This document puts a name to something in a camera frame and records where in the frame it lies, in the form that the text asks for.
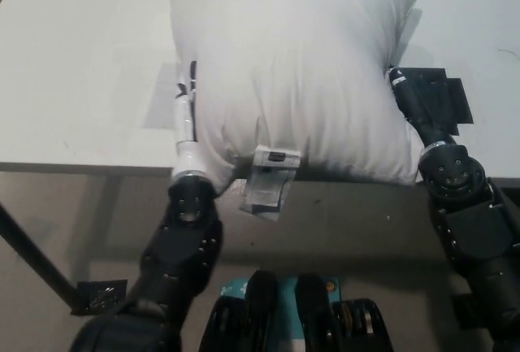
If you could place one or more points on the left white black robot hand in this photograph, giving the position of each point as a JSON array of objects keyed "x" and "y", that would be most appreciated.
[{"x": 186, "y": 149}]

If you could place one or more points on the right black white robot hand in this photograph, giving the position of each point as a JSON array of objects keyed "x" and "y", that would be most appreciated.
[{"x": 418, "y": 108}]

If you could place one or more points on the white square pillow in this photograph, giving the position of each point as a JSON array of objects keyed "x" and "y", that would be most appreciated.
[{"x": 292, "y": 75}]

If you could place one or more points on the white pillow care label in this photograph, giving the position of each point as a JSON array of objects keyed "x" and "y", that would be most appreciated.
[{"x": 268, "y": 181}]

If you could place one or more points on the black diagonal table leg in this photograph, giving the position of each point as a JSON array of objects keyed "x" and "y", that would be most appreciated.
[{"x": 36, "y": 252}]

